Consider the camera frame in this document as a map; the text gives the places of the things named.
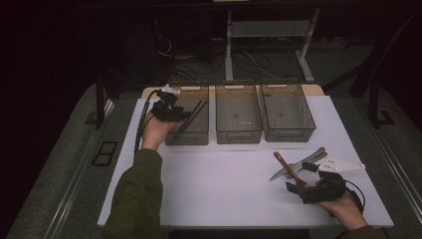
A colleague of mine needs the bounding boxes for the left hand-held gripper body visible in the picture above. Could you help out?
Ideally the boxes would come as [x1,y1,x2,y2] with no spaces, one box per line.
[150,84,186,122]

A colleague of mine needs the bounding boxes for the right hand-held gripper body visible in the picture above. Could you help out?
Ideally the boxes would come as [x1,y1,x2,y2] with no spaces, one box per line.
[296,156,366,205]

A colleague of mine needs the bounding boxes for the black chopstick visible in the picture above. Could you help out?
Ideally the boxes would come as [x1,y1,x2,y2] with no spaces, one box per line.
[178,100,204,133]
[174,101,209,140]

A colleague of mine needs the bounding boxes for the smoky clear plastic bin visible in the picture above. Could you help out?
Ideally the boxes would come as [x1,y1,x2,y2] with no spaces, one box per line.
[259,81,317,143]
[214,82,264,145]
[164,83,210,146]

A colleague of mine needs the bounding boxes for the brown wooden spoon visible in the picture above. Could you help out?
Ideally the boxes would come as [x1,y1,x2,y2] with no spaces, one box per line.
[273,150,312,190]

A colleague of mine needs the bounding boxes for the person's right hand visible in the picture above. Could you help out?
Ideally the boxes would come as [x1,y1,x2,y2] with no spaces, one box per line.
[316,190,368,231]

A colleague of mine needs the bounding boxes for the person's left hand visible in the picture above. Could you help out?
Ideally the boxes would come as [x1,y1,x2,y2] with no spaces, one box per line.
[140,111,181,152]

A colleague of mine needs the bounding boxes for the steel fork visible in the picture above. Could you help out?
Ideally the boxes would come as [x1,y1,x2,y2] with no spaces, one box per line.
[283,152,329,179]

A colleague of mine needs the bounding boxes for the steel table knife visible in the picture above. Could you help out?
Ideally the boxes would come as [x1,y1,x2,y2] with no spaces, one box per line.
[269,146,327,182]

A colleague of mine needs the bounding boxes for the black metal stand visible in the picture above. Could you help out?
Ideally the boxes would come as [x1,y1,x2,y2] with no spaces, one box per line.
[94,71,115,130]
[368,78,396,129]

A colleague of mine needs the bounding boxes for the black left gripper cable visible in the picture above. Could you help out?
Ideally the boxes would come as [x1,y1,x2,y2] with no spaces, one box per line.
[133,88,164,154]

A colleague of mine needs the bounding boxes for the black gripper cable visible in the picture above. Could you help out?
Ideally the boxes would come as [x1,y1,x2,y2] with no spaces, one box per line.
[344,178,367,213]
[133,88,164,154]

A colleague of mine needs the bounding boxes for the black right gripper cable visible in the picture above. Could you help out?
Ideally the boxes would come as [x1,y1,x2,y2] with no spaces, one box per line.
[344,178,367,213]

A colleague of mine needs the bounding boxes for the black floor cables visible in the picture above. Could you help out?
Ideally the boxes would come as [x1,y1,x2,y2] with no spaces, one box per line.
[153,33,290,83]

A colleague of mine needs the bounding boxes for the black floor frame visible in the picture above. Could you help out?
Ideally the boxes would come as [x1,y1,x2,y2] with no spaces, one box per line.
[92,140,119,167]

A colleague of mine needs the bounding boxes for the white floor cable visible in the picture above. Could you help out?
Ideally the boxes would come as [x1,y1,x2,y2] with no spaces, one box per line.
[243,49,284,81]

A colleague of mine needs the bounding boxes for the white metal desk frame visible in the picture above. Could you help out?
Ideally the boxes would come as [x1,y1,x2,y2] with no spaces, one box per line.
[224,7,321,84]

